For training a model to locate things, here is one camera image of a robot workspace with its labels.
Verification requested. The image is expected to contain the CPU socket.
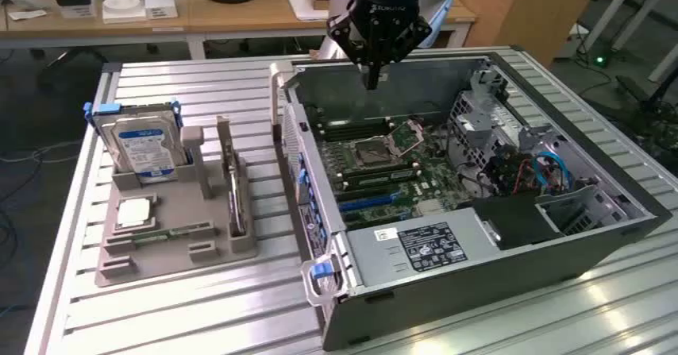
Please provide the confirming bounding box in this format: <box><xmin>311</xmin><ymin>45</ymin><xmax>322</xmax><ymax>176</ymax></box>
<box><xmin>352</xmin><ymin>135</ymin><xmax>398</xmax><ymax>166</ymax></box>

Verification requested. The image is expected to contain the silver CPU chip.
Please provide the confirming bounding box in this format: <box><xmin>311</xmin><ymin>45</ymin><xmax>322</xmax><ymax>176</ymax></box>
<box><xmin>116</xmin><ymin>198</ymin><xmax>152</xmax><ymax>227</ymax></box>

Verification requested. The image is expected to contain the black floor stand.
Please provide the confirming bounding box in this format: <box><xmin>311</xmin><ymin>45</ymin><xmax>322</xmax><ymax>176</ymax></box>
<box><xmin>614</xmin><ymin>75</ymin><xmax>678</xmax><ymax>149</ymax></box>

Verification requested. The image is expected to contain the grey parts rack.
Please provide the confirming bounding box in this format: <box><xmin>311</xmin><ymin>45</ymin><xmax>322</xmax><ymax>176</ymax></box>
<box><xmin>93</xmin><ymin>125</ymin><xmax>262</xmax><ymax>288</ymax></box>

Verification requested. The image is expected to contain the hard disk with blue caddy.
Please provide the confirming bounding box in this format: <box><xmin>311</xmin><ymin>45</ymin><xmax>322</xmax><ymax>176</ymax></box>
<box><xmin>81</xmin><ymin>97</ymin><xmax>184</xmax><ymax>184</ymax></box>

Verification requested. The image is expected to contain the white desk frame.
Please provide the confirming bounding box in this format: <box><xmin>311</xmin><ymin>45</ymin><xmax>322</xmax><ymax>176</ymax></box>
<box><xmin>579</xmin><ymin>0</ymin><xmax>678</xmax><ymax>82</ymax></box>

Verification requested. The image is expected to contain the black RAM slot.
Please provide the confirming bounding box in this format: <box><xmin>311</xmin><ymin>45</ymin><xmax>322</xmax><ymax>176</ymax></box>
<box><xmin>342</xmin><ymin>168</ymin><xmax>418</xmax><ymax>183</ymax></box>
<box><xmin>343</xmin><ymin>173</ymin><xmax>419</xmax><ymax>188</ymax></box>
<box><xmin>319</xmin><ymin>120</ymin><xmax>388</xmax><ymax>132</ymax></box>
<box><xmin>338</xmin><ymin>163</ymin><xmax>415</xmax><ymax>178</ymax></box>
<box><xmin>323</xmin><ymin>129</ymin><xmax>392</xmax><ymax>141</ymax></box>
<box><xmin>347</xmin><ymin>178</ymin><xmax>422</xmax><ymax>194</ymax></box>
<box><xmin>322</xmin><ymin>125</ymin><xmax>391</xmax><ymax>137</ymax></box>
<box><xmin>316</xmin><ymin>115</ymin><xmax>388</xmax><ymax>127</ymax></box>

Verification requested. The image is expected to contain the white paper stack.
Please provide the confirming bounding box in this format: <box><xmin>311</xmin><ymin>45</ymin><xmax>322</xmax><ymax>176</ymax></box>
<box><xmin>287</xmin><ymin>0</ymin><xmax>331</xmax><ymax>22</ymax></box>

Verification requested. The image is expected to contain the green RAM stick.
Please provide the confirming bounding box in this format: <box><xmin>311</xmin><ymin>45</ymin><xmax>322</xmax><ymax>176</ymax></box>
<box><xmin>125</xmin><ymin>222</ymin><xmax>214</xmax><ymax>249</ymax></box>

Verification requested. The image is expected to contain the plain white box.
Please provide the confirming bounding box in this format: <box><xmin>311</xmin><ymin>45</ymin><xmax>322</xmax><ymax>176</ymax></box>
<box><xmin>143</xmin><ymin>0</ymin><xmax>177</xmax><ymax>21</ymax></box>

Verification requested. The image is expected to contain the orange disk wire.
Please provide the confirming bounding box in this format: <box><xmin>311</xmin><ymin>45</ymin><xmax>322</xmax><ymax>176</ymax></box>
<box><xmin>516</xmin><ymin>158</ymin><xmax>531</xmax><ymax>195</ymax></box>

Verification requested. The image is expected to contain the wooden cabinet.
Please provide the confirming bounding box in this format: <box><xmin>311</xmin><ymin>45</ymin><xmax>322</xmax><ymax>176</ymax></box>
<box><xmin>447</xmin><ymin>0</ymin><xmax>609</xmax><ymax>66</ymax></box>

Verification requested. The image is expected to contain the grey disk bay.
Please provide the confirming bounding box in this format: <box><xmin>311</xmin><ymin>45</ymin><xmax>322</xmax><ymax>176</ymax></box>
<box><xmin>533</xmin><ymin>183</ymin><xmax>637</xmax><ymax>237</ymax></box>

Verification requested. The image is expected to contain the black cable bundle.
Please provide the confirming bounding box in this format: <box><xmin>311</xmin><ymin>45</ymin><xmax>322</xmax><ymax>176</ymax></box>
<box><xmin>455</xmin><ymin>150</ymin><xmax>531</xmax><ymax>197</ymax></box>

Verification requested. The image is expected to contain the wooden desk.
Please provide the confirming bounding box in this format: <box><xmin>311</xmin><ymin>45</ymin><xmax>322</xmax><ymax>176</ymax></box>
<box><xmin>187</xmin><ymin>0</ymin><xmax>478</xmax><ymax>60</ymax></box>
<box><xmin>0</xmin><ymin>0</ymin><xmax>192</xmax><ymax>50</ymax></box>

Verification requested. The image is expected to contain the white paper card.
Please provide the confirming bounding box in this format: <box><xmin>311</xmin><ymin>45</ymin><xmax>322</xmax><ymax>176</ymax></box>
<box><xmin>7</xmin><ymin>9</ymin><xmax>49</xmax><ymax>21</ymax></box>

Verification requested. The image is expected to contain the black plastic shroud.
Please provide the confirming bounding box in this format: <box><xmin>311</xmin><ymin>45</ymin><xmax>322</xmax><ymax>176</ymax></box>
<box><xmin>472</xmin><ymin>194</ymin><xmax>566</xmax><ymax>251</ymax></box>

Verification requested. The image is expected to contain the low-profile graphics card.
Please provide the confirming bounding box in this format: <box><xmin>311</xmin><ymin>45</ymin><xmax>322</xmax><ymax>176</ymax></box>
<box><xmin>214</xmin><ymin>115</ymin><xmax>251</xmax><ymax>237</ymax></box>

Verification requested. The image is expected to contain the blue disk wire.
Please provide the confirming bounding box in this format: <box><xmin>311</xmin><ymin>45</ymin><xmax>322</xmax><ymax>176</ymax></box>
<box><xmin>534</xmin><ymin>152</ymin><xmax>573</xmax><ymax>194</ymax></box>

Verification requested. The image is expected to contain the white round dish box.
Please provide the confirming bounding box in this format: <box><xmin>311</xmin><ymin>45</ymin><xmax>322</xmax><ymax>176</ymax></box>
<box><xmin>100</xmin><ymin>0</ymin><xmax>148</xmax><ymax>25</ymax></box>

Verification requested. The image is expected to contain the open black PC case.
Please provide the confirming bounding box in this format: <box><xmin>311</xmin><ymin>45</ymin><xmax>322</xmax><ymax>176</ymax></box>
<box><xmin>268</xmin><ymin>51</ymin><xmax>674</xmax><ymax>352</ymax></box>

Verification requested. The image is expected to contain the white box with black top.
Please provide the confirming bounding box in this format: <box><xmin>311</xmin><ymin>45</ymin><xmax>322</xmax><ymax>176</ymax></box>
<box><xmin>52</xmin><ymin>0</ymin><xmax>97</xmax><ymax>19</ymax></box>

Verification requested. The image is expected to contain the green motherboard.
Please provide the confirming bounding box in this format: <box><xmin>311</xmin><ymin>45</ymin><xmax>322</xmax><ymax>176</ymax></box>
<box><xmin>310</xmin><ymin>106</ymin><xmax>478</xmax><ymax>231</ymax></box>

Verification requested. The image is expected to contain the silver perforated drive cage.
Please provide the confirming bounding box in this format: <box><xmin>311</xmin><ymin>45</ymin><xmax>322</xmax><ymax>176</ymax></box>
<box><xmin>447</xmin><ymin>68</ymin><xmax>529</xmax><ymax>177</ymax></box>

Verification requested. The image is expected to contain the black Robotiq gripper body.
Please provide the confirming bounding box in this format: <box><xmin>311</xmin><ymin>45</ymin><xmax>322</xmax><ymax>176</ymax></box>
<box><xmin>347</xmin><ymin>0</ymin><xmax>428</xmax><ymax>65</ymax></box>

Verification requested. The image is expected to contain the grey power supply unit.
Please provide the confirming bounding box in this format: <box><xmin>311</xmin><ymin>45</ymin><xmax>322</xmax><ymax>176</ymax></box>
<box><xmin>331</xmin><ymin>206</ymin><xmax>502</xmax><ymax>289</ymax></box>

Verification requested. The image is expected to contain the open CPU socket cover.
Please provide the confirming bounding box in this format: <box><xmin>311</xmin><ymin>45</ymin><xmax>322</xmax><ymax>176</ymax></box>
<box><xmin>388</xmin><ymin>118</ymin><xmax>427</xmax><ymax>152</ymax></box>

